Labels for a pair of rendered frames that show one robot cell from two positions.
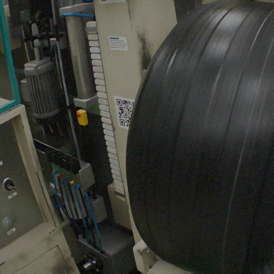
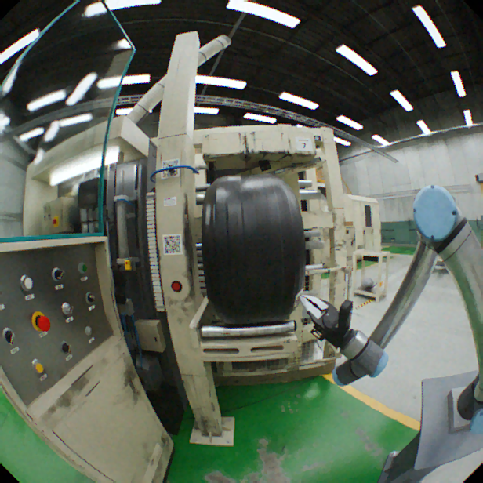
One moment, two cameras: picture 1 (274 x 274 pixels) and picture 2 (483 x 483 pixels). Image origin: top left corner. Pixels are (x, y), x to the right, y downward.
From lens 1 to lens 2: 0.45 m
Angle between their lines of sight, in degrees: 50
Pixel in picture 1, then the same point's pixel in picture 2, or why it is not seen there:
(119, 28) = (172, 192)
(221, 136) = (265, 203)
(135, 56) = (180, 207)
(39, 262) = (115, 366)
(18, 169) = (96, 287)
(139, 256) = (194, 332)
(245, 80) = (266, 185)
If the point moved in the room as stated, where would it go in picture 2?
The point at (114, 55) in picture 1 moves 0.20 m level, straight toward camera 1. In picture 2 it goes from (165, 209) to (196, 200)
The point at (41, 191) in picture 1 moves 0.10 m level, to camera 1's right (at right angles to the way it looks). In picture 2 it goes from (112, 304) to (136, 299)
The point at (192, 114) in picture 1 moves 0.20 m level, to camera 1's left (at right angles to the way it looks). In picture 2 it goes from (247, 198) to (183, 194)
